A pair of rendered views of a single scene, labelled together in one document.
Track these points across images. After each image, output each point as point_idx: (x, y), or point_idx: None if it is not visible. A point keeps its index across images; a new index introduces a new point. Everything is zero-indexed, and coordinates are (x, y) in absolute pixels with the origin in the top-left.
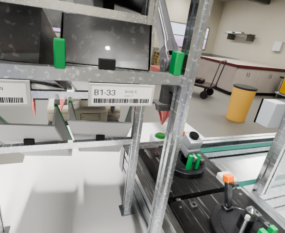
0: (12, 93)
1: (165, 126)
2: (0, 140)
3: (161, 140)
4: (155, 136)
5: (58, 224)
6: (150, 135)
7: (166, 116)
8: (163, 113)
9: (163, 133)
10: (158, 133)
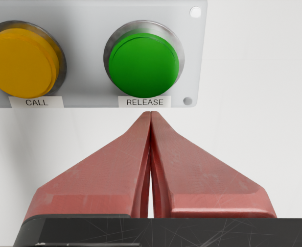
0: None
1: (18, 218)
2: None
3: (155, 7)
4: (181, 61)
5: None
6: (197, 93)
7: (140, 147)
8: (247, 182)
9: (99, 100)
10: (154, 84)
